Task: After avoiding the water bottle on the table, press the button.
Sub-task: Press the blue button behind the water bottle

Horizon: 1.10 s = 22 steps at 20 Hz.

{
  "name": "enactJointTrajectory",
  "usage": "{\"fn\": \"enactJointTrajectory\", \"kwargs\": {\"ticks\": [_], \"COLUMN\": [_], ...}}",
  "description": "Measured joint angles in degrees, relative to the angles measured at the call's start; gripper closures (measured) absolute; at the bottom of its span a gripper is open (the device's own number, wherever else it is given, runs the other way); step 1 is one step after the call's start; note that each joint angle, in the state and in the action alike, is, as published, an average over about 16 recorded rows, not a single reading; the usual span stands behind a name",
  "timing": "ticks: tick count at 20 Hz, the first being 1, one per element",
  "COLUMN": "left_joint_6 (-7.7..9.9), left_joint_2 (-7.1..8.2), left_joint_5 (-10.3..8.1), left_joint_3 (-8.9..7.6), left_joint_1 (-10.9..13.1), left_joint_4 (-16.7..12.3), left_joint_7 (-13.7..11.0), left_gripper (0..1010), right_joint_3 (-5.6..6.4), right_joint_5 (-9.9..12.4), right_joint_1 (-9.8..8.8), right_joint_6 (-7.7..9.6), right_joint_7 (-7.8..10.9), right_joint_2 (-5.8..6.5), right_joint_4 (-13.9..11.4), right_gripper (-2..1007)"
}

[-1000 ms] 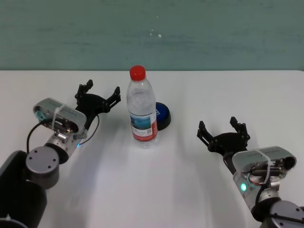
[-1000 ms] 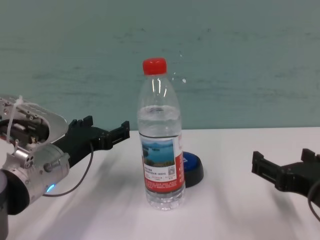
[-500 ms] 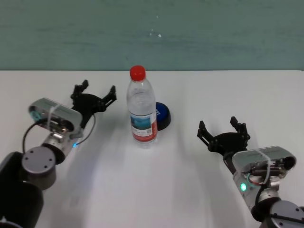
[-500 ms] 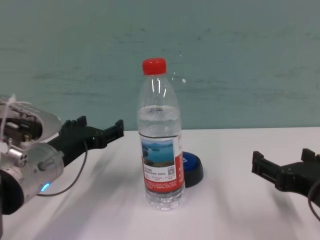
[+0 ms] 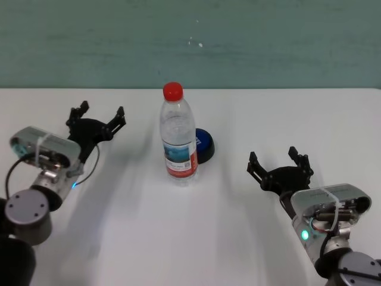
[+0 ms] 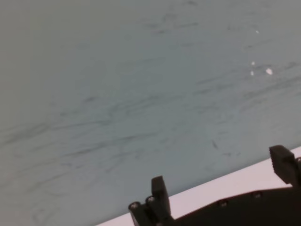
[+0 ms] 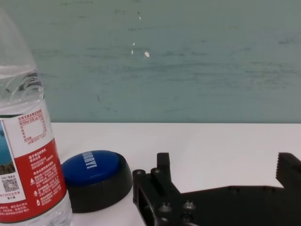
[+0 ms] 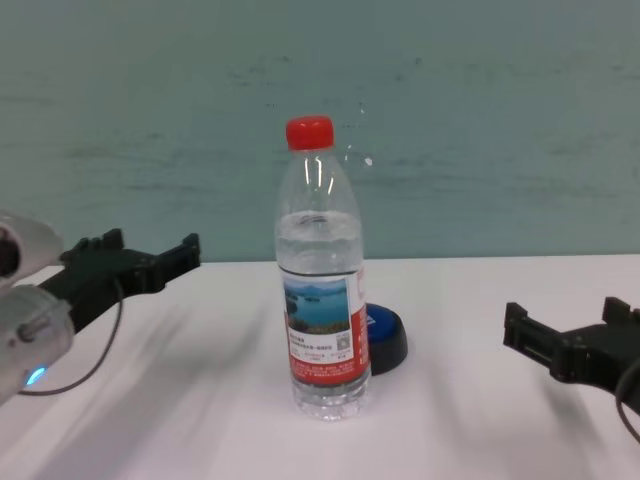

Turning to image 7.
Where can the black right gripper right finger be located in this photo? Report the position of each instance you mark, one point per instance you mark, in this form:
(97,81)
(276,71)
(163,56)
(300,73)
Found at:
(290,169)

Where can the blue push button black base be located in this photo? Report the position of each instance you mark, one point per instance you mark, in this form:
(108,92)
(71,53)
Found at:
(98,181)

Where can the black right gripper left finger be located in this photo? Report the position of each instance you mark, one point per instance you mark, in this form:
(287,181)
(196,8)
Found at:
(160,195)

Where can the clear water bottle red cap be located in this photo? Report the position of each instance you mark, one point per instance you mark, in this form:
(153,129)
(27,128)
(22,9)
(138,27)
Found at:
(28,141)

